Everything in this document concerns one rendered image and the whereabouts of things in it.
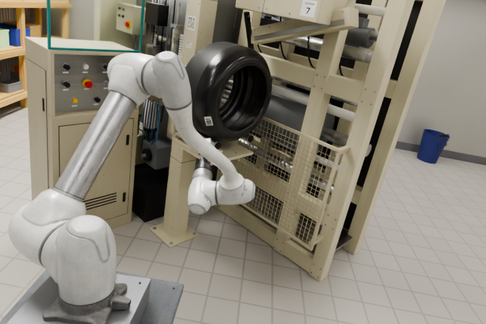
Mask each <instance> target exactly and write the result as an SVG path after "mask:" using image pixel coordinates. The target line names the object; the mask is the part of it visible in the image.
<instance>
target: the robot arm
mask: <svg viewBox="0 0 486 324"><path fill-rule="evenodd" d="M107 74H108V78H109V84H108V91H109V94H108V95H107V97H106V99H105V101H104V102H103V104H102V106H101V107H100V109H99V111H98V113H97V114H96V116H95V118H94V120H93V121H92V123H91V125H90V126H89V128H88V130H87V132H86V133H85V135H84V137H83V138H82V140H81V142H80V144H79V145H78V146H77V149H76V151H75V152H74V154H73V155H72V157H71V158H70V160H69V163H68V164H67V166H66V167H65V169H64V171H63V172H62V174H61V176H60V177H59V180H58V181H57V183H56V184H55V186H54V188H53V189H47V190H45V191H43V192H41V193H40V194H39V196H37V197H36V198H35V199H34V200H33V201H32V202H30V203H28V204H26V205H24V206H22V207H21V208H20V209H19V210H18V211H17V212H16V213H15V214H14V215H13V216H12V218H11V220H10V222H9V227H8V231H9V237H10V239H11V241H12V244H13V245H14V246H15V248H16V249H17V250H18V251H19V252H20V253H21V254H22V255H24V256H25V257H26V258H27V259H29V260H30V261H32V262H34V263H35V264H37V265H39V266H41V267H43V268H45V269H46V270H47V271H48V273H49V274H50V275H51V277H52V279H53V280H54V281H55V282H56V283H57V284H58V287H59V297H58V298H57V300H56V301H55V302H54V303H53V304H52V305H51V306H50V307H49V308H48V309H47V310H45V311H44V312H43V320H44V321H59V322H64V323H71V324H106V323H107V320H108V317H109V316H110V314H111V313H112V311H113V310H128V309H129V307H130V304H131V299H129V298H127V297H123V296H122V295H123V294H124V293H125V292H126V291H127V285H126V284H125V283H115V278H116V241H115V238H114V234H113V232H112V230H111V228H110V226H109V225H108V224H107V223H106V222H105V221H104V220H103V219H102V218H99V217H97V216H90V215H85V214H86V207H85V204H84V202H83V201H84V199H85V197H86V195H87V194H88V192H89V190H90V188H91V187H92V185H93V182H94V181H95V179H96V177H97V175H98V174H99V172H100V170H101V168H102V167H103V165H104V163H105V161H106V159H107V158H108V155H109V154H110V152H111V150H112V148H113V147H114V145H115V143H116V141H117V140H118V138H119V135H120V134H121V133H122V130H123V128H124V127H125V125H126V123H127V121H128V120H129V118H130V116H131V114H132V112H133V111H134V109H135V107H136V106H139V105H141V104H142V103H143V102H144V101H145V100H146V99H147V98H149V97H150V96H151V95H154V96H155V97H157V98H160V99H162V101H163V104H164V106H165V108H166V110H167V112H168V114H169V116H170V118H171V120H172V122H173V124H174V126H175V128H176V130H177V132H178V134H179V136H180V137H181V138H182V139H183V141H185V142H186V143H187V144H188V146H190V147H191V148H192V149H194V150H195V151H197V152H198V154H199V155H200V162H199V163H198V164H197V165H196V169H195V171H194V173H193V177H192V183H191V185H190V186H189V191H188V199H187V200H188V206H189V209H190V211H191V212H193V213H194V214H198V215H202V214H204V213H206V212H207V211H208V210H209V208H210V206H213V205H238V204H243V203H248V202H249V201H251V200H252V199H253V198H254V197H255V184H254V183H253V182H252V181H250V180H249V179H244V178H243V177H242V175H241V174H238V173H237V171H236V169H235V167H234V165H233V163H232V162H231V161H230V160H229V159H228V158H227V157H226V156H225V155H223V154H222V153H221V152H220V151H219V150H217V149H216V148H215V147H214V146H212V145H211V144H210V142H211V138H204V137H202V136H201V135H200V134H199V133H198V132H197V130H196V129H195V128H194V126H193V123H192V95H191V87H190V83H189V78H188V75H187V71H186V69H185V67H184V65H183V63H182V61H181V59H180V58H179V57H178V56H177V55H176V54H175V53H173V52H170V51H164V52H161V53H159V54H157V55H156V56H150V55H147V54H137V53H126V54H120V55H118V56H116V57H114V58H113V59H112V60H111V61H110V62H109V64H108V68H107ZM210 162H211V163H212V164H214V165H215V166H217V167H218V168H219V169H220V170H221V171H222V173H223V176H222V177H221V178H220V181H212V178H213V175H212V172H211V171H212V167H211V165H210Z"/></svg>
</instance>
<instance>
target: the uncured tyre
mask: <svg viewBox="0 0 486 324"><path fill-rule="evenodd" d="M185 69H186V71H187V75H188V78H189V83H190V87H191V95H192V123H193V126H194V128H195V129H196V130H198V131H199V132H202V133H203V134H205V135H207V136H209V137H211V138H213V139H214V140H217V141H222V142H232V141H235V140H238V139H240V138H242V137H243V136H245V135H247V134H249V133H250V132H251V131H252V130H253V129H254V128H255V127H256V126H257V125H258V124H259V123H260V121H261V119H262V118H263V116H264V115H265V112H266V110H267V108H268V105H269V103H270V97H271V92H272V79H271V75H270V70H269V67H268V64H267V62H266V60H265V59H264V58H263V56H262V55H260V54H259V53H258V52H256V51H255V50H254V49H252V48H248V47H245V46H240V45H238V44H235V43H230V42H226V41H221V42H215V43H211V44H208V45H206V46H204V47H203V48H201V49H200V50H199V51H198V52H197V53H196V54H195V55H194V56H193V57H192V58H191V59H190V60H189V62H188V64H187V66H186V67H185ZM232 75H233V85H232V89H231V93H230V95H229V98H228V99H227V101H226V102H225V103H224V105H223V106H222V107H221V108H220V102H221V96H222V93H223V89H224V88H225V86H226V83H227V82H228V81H229V79H230V78H231V77H232ZM205 116H211V118H212V121H213V125H212V126H206V124H205V120H204V117H205Z"/></svg>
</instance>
